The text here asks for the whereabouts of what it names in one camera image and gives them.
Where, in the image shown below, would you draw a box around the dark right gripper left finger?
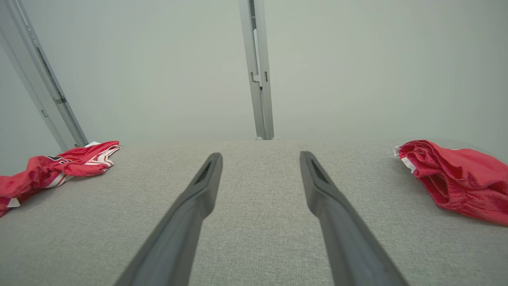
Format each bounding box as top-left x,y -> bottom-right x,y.
113,153 -> 223,286

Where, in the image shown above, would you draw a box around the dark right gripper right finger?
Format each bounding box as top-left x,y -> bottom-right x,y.
300,151 -> 409,286

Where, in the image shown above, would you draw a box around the red basketball shorts white stripe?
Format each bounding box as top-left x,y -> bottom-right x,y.
393,139 -> 508,226

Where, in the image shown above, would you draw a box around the red basketball jersey white sleeves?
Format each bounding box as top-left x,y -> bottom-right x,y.
0,141 -> 121,217

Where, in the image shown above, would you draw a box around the grey corner partition post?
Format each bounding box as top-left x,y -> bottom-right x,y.
0,0 -> 89,152

